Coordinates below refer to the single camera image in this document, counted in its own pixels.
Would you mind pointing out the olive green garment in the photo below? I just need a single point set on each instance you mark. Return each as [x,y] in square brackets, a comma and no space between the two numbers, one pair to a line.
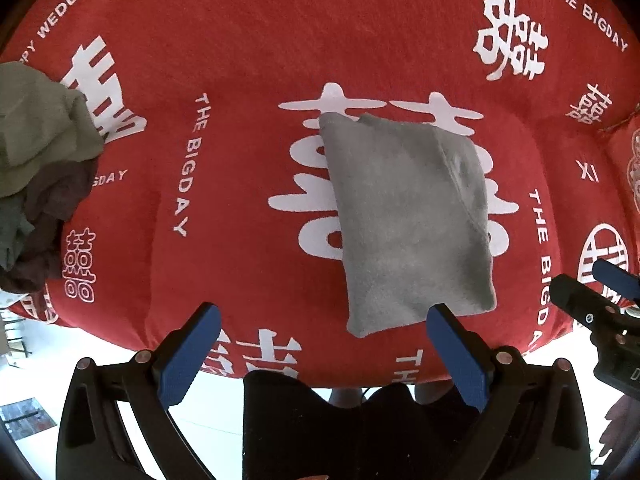
[42,122]

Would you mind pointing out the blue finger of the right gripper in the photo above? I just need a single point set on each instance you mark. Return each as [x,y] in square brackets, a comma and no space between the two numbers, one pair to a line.
[586,306]
[624,283]

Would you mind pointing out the dark brown garment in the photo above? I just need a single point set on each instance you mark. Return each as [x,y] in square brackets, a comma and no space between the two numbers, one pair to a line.
[50,199]

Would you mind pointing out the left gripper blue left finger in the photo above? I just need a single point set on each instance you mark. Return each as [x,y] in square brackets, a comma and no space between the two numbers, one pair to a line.
[162,381]

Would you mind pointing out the person's black shorts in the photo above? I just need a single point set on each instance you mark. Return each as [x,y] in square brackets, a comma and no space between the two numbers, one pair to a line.
[290,432]

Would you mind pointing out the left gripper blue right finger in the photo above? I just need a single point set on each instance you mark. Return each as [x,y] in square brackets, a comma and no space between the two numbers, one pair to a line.
[486,379]

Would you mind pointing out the red embroidered pillow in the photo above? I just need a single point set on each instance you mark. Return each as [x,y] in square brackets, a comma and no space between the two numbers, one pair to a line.
[621,145]

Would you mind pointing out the grey knit sweater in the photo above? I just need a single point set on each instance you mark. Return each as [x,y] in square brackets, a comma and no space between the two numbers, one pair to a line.
[413,209]

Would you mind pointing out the dark teal garment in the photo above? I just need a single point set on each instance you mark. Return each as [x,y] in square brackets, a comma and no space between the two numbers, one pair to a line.
[15,228]

